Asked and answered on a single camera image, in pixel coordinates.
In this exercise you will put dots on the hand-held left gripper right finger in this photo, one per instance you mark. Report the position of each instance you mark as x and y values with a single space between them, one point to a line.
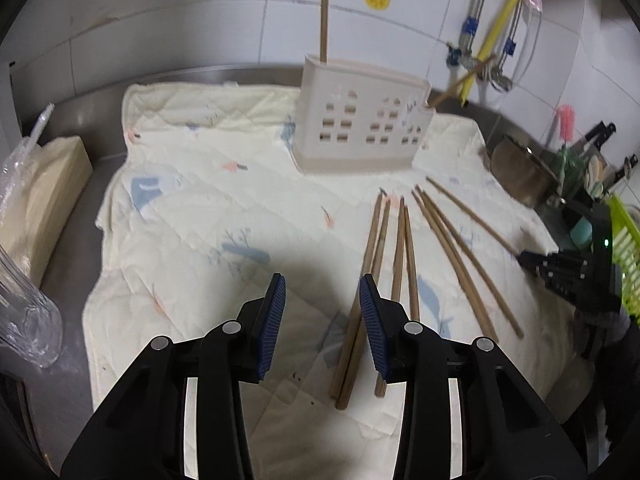
372 330

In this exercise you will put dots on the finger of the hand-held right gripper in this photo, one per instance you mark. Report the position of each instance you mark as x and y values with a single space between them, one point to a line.
555 260
575 290

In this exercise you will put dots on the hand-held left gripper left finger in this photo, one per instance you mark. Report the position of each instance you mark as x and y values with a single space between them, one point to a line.
272 325

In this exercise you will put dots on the spread of wooden chopsticks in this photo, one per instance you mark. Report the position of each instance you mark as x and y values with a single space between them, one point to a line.
372 255

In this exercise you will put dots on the brown bamboo chopstick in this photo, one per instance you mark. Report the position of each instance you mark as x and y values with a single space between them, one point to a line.
470 215
323 20
460 82

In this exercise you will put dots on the cream plastic chopstick holder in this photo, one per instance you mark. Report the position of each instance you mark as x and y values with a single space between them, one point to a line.
320 90

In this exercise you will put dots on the green plastic basket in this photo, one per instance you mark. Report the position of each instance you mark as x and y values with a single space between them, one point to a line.
625 245

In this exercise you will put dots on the teal cup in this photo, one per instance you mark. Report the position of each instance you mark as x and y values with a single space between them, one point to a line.
581 232

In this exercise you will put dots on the stainless steel pot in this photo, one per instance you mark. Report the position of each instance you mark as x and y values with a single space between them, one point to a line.
520 170

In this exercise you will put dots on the pink bottle brush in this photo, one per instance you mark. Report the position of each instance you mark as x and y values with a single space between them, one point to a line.
565 122

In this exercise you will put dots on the cream printed quilted blanket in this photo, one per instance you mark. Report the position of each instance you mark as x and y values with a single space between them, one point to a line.
200 185

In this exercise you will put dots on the metal gas valve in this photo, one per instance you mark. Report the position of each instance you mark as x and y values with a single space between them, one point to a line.
480 65

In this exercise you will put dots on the stack of beige paper napkins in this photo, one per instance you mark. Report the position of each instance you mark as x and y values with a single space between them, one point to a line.
45 185

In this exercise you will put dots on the clear plastic bag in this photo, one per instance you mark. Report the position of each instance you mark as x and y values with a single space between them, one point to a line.
22 155

